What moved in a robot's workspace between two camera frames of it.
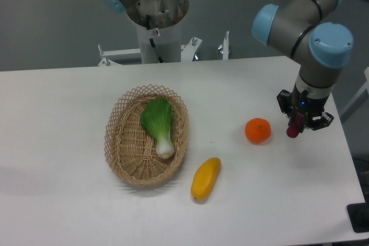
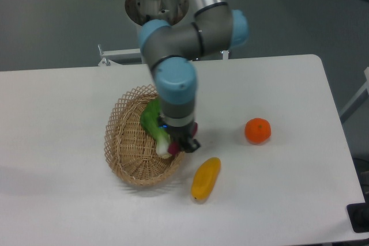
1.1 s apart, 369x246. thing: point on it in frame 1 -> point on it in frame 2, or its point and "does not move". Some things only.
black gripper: x=308 y=107 -> x=180 y=134
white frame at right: x=358 y=98 does not move
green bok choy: x=155 y=118 does not move
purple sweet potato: x=294 y=129 -> x=174 y=147
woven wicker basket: x=128 y=146 does not move
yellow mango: x=205 y=178 does not move
